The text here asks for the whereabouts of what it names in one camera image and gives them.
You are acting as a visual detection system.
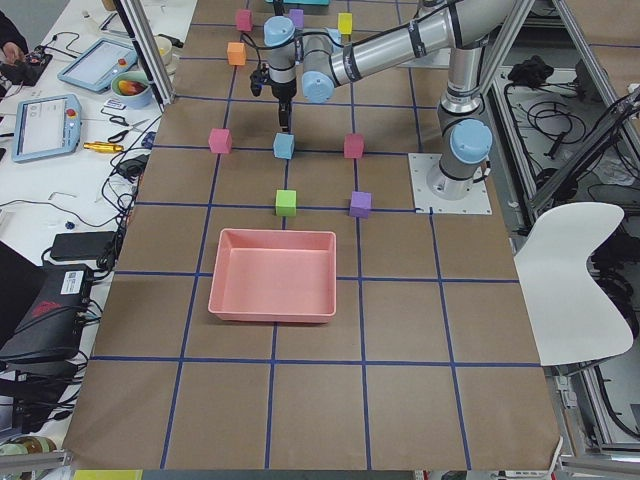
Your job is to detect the light blue bowl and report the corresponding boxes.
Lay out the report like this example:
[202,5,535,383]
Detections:
[111,71,153,109]

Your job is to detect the gold metal cylinder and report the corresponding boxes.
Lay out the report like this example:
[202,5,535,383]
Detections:
[83,142,124,154]

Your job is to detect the cream bowl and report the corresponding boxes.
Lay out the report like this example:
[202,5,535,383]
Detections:
[154,35,173,66]

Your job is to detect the yellow block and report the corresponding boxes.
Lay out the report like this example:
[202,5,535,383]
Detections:
[337,12,353,35]

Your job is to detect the black computer box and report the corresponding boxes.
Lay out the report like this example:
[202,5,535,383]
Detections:
[1,264,93,364]

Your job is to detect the teal tray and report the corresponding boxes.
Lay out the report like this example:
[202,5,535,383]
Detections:
[282,0,331,6]

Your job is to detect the light blue block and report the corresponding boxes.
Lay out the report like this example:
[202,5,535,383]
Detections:
[273,132,295,160]

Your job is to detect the green block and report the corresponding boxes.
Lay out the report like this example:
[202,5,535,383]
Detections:
[275,189,297,217]

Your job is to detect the teach pendant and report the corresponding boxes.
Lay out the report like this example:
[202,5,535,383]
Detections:
[57,38,138,93]
[12,94,82,163]

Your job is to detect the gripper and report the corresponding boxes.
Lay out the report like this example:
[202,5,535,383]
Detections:
[271,79,297,133]

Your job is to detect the white chair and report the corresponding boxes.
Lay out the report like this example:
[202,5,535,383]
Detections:
[514,202,633,367]

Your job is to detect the purple block near teal tray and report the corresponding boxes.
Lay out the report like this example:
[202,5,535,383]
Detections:
[288,9,304,29]

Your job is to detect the pink block front middle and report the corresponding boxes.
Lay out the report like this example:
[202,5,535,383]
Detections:
[208,128,232,154]

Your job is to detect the pink tray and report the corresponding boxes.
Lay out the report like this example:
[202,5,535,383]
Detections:
[208,228,337,323]

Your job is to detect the orange block far side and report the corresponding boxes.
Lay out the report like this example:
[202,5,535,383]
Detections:
[226,42,247,66]

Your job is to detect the black scissors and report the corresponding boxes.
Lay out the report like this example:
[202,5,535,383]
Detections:
[107,115,147,144]

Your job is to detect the purple block near pink tray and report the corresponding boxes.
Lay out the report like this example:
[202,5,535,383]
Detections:
[349,191,373,218]

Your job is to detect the pink block near base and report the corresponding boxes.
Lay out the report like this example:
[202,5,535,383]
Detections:
[343,133,365,159]

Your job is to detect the black power adapter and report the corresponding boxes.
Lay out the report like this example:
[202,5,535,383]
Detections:
[50,231,115,261]

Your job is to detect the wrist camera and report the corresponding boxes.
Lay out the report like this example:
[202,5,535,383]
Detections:
[250,63,271,97]

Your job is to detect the teach pendant far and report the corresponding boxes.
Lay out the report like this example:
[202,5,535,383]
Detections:
[57,38,138,93]

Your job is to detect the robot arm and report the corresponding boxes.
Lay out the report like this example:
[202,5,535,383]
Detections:
[250,1,515,200]

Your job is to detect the teach pendant near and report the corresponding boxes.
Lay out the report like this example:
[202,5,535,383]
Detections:
[12,94,82,163]

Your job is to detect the pink block far corner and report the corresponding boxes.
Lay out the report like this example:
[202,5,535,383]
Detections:
[235,9,253,33]

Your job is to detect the aluminium frame post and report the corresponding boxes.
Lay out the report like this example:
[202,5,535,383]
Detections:
[114,0,175,108]

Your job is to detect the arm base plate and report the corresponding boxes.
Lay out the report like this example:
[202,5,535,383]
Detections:
[408,153,492,215]

